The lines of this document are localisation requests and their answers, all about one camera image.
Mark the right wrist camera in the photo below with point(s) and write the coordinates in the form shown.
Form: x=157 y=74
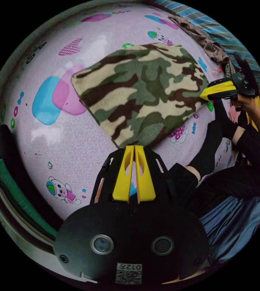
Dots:
x=243 y=66

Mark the person's right hand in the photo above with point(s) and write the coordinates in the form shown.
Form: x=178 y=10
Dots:
x=246 y=103

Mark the bed with pink printed sheet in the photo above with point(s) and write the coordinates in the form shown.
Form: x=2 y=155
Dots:
x=84 y=150

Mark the green cloth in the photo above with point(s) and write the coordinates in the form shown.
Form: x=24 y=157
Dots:
x=11 y=186

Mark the dark blue cloth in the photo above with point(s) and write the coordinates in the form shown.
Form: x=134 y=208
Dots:
x=234 y=224

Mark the person's body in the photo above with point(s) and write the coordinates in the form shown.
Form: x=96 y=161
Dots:
x=246 y=181

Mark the brown garment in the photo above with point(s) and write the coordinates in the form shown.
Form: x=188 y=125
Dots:
x=202 y=37

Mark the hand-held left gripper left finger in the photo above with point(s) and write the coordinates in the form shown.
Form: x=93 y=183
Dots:
x=123 y=181

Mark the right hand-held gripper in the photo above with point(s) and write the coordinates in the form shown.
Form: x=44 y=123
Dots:
x=242 y=85

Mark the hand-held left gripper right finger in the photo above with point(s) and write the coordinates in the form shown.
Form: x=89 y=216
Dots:
x=144 y=181

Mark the blue striped quilt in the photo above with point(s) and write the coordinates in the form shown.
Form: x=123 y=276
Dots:
x=214 y=26

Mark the army green camouflage garment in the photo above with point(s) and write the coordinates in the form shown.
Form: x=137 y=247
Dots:
x=139 y=91

